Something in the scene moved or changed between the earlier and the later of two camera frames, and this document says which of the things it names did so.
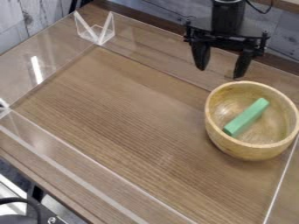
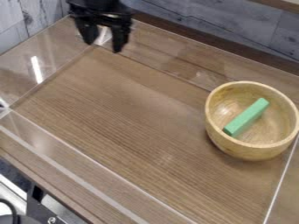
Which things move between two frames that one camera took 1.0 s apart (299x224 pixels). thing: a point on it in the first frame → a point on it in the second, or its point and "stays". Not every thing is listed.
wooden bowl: x=266 y=134 stays
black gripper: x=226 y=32 → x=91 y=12
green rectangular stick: x=246 y=117 stays
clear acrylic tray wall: x=87 y=186 stays
